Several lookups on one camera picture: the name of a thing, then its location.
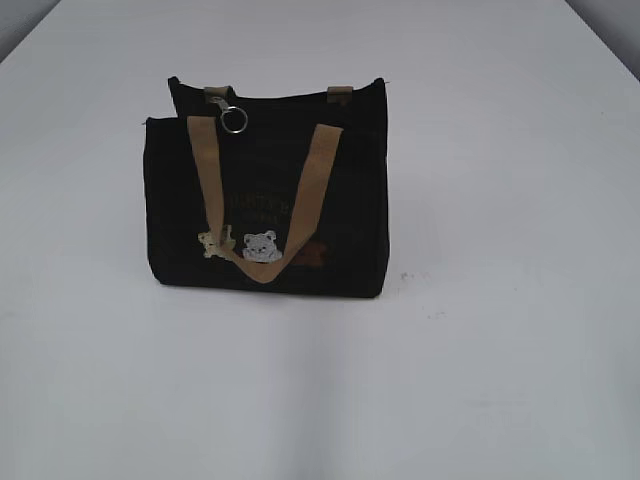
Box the tan webbing bag handle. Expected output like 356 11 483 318
186 116 343 284

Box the silver key ring clip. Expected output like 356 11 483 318
210 97 248 135

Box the black canvas tote bag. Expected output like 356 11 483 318
143 77 390 298

